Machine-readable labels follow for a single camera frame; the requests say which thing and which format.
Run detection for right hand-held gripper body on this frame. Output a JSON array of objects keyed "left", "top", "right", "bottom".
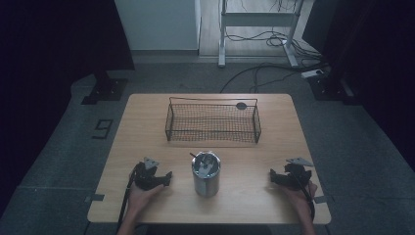
[{"left": 277, "top": 157, "right": 315, "bottom": 192}]

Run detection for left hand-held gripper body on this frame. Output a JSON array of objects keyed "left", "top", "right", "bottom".
[{"left": 132, "top": 157, "right": 166, "bottom": 192}]

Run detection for person's left hand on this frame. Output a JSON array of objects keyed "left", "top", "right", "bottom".
[{"left": 127, "top": 182, "right": 165, "bottom": 213}]

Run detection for person's right hand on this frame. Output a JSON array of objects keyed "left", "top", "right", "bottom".
[{"left": 284, "top": 180, "right": 318, "bottom": 212}]

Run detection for steel tumbler cup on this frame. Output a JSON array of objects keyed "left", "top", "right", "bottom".
[{"left": 189, "top": 150, "right": 222, "bottom": 198}]

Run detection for black stand base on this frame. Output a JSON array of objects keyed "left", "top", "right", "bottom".
[
  {"left": 80, "top": 70, "right": 129, "bottom": 106},
  {"left": 307, "top": 72, "right": 356, "bottom": 103}
]

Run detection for white power strip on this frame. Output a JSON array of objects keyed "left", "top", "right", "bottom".
[{"left": 300, "top": 69, "right": 325, "bottom": 79}]

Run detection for dark curtain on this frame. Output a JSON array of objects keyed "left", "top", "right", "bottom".
[
  {"left": 0, "top": 0, "right": 136, "bottom": 216},
  {"left": 301, "top": 0, "right": 415, "bottom": 170}
]

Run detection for white cabinet panel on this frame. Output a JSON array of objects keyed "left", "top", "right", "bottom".
[{"left": 114, "top": 0, "right": 202, "bottom": 52}]

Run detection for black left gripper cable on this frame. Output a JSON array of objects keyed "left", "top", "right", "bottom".
[{"left": 116, "top": 164, "right": 139, "bottom": 233}]

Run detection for black wire mesh basket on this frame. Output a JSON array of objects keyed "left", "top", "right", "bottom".
[{"left": 164, "top": 96, "right": 262, "bottom": 145}]

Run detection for black floor cables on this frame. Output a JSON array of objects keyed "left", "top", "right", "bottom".
[{"left": 219, "top": 28, "right": 331, "bottom": 94}]

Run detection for white desk frame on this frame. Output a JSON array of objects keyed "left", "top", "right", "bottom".
[{"left": 217, "top": 0, "right": 306, "bottom": 69}]

